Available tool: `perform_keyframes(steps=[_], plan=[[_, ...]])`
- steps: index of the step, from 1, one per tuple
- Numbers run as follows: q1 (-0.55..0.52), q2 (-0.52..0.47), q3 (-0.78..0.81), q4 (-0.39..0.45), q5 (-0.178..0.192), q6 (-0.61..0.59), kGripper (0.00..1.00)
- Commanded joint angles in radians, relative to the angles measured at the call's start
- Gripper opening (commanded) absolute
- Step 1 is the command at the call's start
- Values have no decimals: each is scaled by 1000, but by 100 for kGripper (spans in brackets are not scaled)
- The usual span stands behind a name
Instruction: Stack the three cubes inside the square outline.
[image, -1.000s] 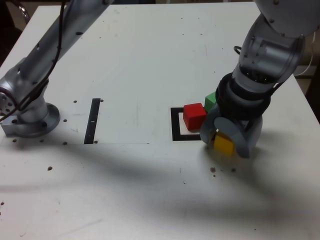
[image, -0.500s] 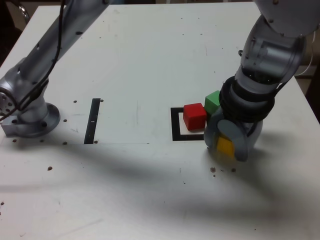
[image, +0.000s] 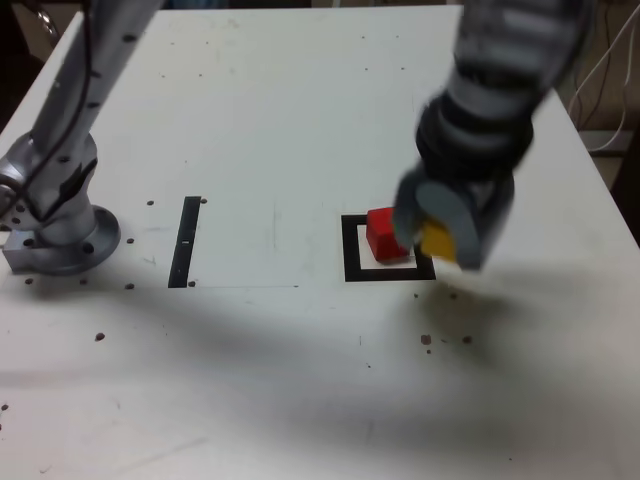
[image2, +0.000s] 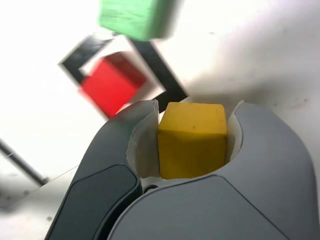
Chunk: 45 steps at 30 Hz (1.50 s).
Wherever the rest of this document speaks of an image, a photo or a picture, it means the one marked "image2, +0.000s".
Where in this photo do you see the green cube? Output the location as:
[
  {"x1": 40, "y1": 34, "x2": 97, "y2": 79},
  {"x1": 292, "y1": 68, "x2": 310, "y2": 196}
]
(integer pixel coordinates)
[{"x1": 96, "y1": 0, "x2": 180, "y2": 42}]

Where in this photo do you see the grey curved gripper right jaw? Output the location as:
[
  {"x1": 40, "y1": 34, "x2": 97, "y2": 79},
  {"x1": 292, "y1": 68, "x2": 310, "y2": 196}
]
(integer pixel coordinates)
[{"x1": 107, "y1": 99, "x2": 314, "y2": 240}]

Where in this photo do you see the red cube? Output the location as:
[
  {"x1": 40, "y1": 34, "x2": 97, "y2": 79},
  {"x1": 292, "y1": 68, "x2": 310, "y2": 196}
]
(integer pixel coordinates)
[{"x1": 78, "y1": 51, "x2": 148, "y2": 120}]

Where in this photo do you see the grey curved gripper left jaw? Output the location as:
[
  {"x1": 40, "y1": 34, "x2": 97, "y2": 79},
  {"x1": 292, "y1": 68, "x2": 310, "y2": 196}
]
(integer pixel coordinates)
[{"x1": 44, "y1": 99, "x2": 161, "y2": 240}]

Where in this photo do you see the yellow cube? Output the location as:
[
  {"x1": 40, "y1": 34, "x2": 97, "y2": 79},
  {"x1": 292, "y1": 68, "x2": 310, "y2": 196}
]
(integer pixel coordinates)
[{"x1": 157, "y1": 101, "x2": 229, "y2": 180}]

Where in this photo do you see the black tape square outline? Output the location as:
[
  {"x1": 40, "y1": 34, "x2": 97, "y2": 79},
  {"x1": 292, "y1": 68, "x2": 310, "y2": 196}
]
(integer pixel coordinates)
[{"x1": 57, "y1": 34, "x2": 189, "y2": 106}]

